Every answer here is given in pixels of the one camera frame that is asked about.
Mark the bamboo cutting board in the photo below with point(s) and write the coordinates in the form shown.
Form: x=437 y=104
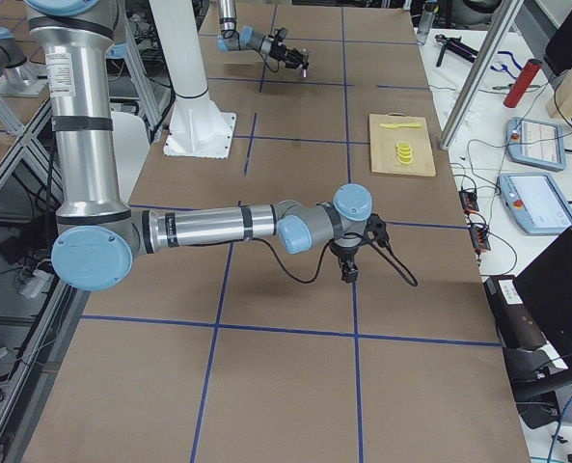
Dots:
x=382 y=149

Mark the aluminium frame post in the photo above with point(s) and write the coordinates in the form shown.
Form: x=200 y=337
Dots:
x=507 y=12

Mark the red cylinder bottle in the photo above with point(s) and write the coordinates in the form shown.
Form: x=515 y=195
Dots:
x=523 y=81

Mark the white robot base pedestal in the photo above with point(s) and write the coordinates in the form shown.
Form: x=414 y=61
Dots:
x=197 y=127

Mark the yellow plastic knife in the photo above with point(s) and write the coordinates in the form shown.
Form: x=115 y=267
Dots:
x=394 y=126

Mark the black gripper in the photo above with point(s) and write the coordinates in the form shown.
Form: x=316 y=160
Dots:
x=343 y=250
x=287 y=53

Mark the near teach pendant tablet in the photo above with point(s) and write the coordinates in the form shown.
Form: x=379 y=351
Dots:
x=535 y=203

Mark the far teach pendant tablet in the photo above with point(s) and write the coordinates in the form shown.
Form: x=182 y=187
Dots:
x=537 y=144

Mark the teach pendant tablet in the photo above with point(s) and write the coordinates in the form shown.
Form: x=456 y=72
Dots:
x=537 y=144
x=535 y=203

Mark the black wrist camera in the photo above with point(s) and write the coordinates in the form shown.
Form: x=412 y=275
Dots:
x=377 y=229
x=280 y=35

